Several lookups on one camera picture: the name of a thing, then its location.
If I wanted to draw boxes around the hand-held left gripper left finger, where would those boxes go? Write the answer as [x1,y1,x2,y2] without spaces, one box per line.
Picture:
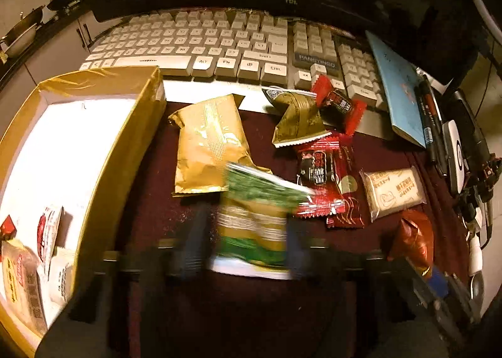
[68,201,214,323]

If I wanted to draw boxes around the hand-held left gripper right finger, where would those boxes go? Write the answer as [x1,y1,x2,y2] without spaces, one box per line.
[284,213,416,323]

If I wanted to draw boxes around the black and white device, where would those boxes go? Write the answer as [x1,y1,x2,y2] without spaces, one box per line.
[441,89,493,198]

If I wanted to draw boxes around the white paper sheet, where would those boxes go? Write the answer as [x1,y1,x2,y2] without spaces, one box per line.
[162,79,291,114]

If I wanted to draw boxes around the bundle of black cables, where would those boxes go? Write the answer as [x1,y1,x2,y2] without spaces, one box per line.
[451,154,502,243]

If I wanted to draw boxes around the dark red snack packet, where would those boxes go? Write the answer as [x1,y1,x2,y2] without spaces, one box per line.
[325,144,365,230]

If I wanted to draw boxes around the red packet with black label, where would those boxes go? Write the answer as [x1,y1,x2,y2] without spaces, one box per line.
[294,133,355,219]

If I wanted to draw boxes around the olive gold snack packet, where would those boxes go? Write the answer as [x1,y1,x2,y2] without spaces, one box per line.
[262,86,332,148]

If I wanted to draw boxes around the white packet with red print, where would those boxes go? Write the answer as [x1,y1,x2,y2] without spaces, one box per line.
[36,205,65,278]

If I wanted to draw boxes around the green and gold snack packet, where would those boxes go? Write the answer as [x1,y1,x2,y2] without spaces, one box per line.
[208,162,316,280]

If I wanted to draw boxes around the orange-brown snack packet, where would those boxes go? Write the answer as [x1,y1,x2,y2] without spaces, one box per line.
[387,209,435,277]

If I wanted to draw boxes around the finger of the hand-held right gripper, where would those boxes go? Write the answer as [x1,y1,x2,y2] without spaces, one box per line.
[392,256,482,341]

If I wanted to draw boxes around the black marker pen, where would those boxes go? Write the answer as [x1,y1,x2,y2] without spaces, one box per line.
[416,74,442,164]

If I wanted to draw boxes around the grey cabinet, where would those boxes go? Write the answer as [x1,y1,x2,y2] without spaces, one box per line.
[0,1,118,115]

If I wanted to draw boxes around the yellow cardboard box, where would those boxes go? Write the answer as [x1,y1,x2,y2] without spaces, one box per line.
[0,65,168,358]

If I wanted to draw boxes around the small red black candy packet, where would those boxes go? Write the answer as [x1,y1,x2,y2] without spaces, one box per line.
[311,75,368,135]

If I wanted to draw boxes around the large gold snack packet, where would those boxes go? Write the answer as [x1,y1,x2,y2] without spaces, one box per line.
[168,93,273,198]

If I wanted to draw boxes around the light blue notebook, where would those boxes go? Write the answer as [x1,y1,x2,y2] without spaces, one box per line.
[365,30,429,149]

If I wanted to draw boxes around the plain white snack packet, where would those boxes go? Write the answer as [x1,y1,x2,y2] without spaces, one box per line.
[46,246,77,307]

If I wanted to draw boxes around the beige computer keyboard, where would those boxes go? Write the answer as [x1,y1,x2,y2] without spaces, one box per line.
[78,8,387,113]

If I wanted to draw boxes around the beige packet with red print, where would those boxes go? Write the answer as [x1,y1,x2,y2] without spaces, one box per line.
[1,238,50,335]

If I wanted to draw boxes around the cream white snack packet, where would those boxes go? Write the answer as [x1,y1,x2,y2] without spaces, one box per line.
[359,166,427,223]

